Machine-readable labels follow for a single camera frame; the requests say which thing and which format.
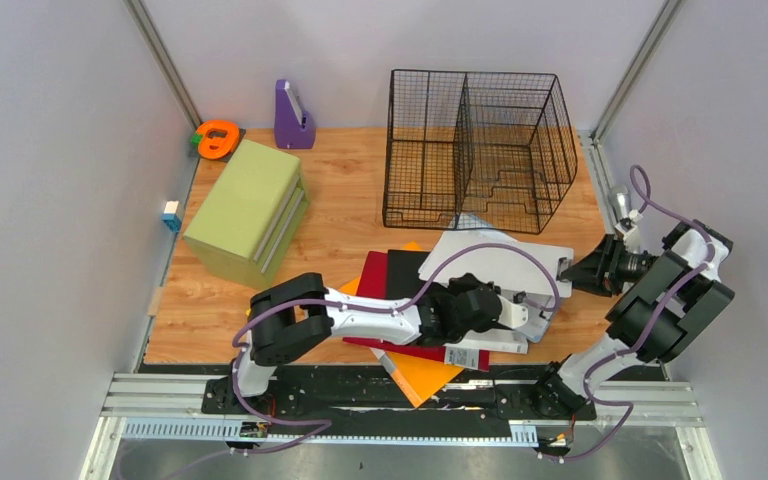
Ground purple tape dispenser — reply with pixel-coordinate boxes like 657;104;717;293
273;79;316;150

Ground blue white toy brick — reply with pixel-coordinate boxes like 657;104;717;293
161;201;183;233

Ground orange tape roll holder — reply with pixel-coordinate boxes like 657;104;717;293
189;119;244;160

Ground black clip file folder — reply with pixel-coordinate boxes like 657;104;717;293
382;248;529;356

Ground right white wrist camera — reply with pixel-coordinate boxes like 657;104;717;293
614;209;643;253

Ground white clipboard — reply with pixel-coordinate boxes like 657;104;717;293
418;230;574;297

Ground black wire mesh basket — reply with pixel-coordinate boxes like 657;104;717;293
381;69;578;234

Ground papers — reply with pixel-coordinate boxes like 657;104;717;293
450;214;572;343

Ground green drawer cabinet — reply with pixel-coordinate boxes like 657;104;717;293
183;140;310;290

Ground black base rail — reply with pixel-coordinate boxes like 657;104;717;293
185;362;667;442

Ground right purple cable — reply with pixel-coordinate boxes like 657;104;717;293
536;165;717;463

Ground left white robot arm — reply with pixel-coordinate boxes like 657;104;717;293
227;273;529;413

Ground orange folder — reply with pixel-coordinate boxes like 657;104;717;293
340;242;463;408

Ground red folder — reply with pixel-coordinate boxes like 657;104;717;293
343;252;490;371

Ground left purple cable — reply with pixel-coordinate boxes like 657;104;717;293
230;242;563;458

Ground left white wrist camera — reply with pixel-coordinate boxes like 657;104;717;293
498;296;529;330

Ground purple cable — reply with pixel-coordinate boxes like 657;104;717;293
230;242;563;458
536;165;717;463

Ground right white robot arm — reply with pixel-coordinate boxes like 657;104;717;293
528;222;734;418

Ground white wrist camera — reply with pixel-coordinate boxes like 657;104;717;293
614;209;643;253
498;296;529;330

